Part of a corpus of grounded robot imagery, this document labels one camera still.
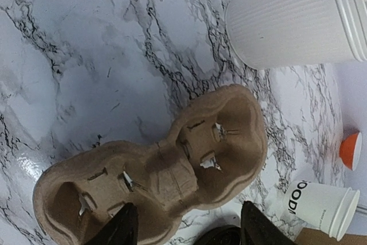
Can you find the stack of white paper cups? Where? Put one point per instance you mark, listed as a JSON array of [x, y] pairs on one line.
[[329, 209]]

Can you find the orange white ceramic bowl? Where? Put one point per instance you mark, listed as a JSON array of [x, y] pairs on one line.
[[350, 150]]

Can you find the white container with sachets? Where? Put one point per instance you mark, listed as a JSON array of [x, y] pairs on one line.
[[266, 34]]

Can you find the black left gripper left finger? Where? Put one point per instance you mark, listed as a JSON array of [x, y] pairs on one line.
[[122, 229]]

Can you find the brown paper takeout bag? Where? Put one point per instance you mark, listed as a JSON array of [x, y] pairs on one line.
[[310, 236]]

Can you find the brown cardboard cup carrier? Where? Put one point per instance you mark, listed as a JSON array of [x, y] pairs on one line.
[[214, 149]]

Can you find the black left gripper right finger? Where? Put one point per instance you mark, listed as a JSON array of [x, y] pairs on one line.
[[257, 229]]

